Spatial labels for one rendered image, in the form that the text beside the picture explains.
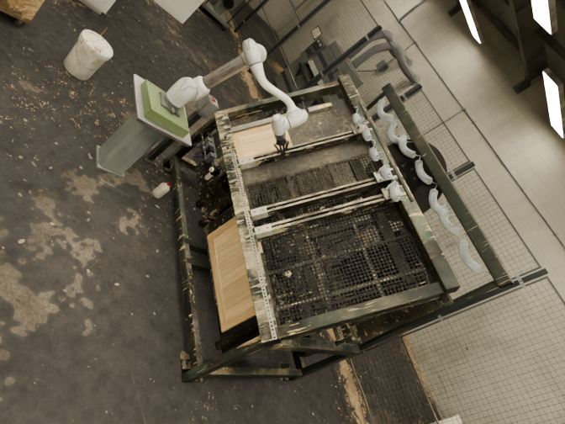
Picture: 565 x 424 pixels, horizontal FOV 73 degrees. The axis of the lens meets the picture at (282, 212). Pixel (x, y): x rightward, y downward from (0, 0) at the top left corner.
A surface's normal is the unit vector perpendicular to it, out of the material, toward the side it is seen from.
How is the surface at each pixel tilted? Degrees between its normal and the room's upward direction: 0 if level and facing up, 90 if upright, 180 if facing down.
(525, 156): 90
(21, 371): 0
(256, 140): 58
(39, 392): 0
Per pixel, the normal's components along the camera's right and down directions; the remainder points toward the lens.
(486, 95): -0.60, -0.28
